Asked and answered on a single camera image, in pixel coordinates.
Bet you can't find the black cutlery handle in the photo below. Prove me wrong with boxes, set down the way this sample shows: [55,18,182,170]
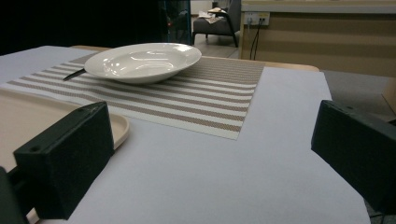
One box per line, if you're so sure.
[63,67,87,82]

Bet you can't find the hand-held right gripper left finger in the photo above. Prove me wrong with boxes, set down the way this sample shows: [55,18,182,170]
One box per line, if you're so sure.
[12,101,116,220]

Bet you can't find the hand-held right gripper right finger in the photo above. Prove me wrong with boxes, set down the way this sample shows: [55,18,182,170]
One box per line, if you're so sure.
[310,99,396,216]

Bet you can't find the black cable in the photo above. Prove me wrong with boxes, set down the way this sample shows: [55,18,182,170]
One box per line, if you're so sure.
[248,19,264,61]

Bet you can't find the white table cloth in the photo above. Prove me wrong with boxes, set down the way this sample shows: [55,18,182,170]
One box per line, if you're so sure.
[0,45,372,224]

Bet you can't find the wall power outlet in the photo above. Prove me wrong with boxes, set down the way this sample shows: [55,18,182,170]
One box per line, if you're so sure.
[243,11,271,26]

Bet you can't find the white deep plate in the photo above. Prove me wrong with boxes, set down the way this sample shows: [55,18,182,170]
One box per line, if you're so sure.
[83,42,203,85]

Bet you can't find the striped placemat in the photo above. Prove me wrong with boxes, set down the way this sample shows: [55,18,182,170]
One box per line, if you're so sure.
[7,51,266,141]

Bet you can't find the beige tray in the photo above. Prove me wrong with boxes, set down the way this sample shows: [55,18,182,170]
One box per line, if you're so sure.
[0,87,131,174]

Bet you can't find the grey armchair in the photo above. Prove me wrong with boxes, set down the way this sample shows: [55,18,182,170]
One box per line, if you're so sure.
[191,0,243,49]

